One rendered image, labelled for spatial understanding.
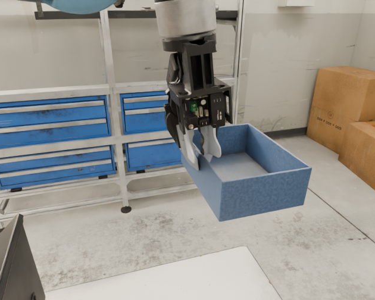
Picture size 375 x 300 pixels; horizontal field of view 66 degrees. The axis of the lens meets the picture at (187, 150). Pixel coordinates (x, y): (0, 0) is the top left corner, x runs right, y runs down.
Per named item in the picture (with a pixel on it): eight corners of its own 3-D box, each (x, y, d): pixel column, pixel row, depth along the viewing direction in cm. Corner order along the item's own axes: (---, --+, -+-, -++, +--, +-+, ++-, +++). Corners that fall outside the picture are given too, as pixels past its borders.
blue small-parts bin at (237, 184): (180, 161, 60) (181, 130, 57) (245, 152, 64) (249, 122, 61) (219, 222, 43) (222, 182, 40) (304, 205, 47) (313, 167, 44)
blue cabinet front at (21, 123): (0, 189, 185) (-28, 104, 160) (115, 172, 204) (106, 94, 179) (-1, 191, 182) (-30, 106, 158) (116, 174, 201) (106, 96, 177)
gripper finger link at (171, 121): (170, 150, 46) (162, 96, 42) (168, 146, 47) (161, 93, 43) (199, 144, 47) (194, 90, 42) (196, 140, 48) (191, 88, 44)
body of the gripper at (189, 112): (181, 140, 38) (168, 44, 33) (168, 118, 46) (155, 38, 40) (235, 127, 40) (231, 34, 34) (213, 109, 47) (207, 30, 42)
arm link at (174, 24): (150, 3, 38) (208, -4, 40) (155, 40, 41) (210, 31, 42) (160, 2, 32) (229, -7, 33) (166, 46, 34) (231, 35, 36)
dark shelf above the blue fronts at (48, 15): (47, 19, 191) (44, 10, 189) (216, 18, 222) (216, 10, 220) (36, 22, 152) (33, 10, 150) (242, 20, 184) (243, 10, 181)
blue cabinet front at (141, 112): (127, 171, 206) (119, 93, 181) (221, 158, 225) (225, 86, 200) (128, 173, 203) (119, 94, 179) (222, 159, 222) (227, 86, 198)
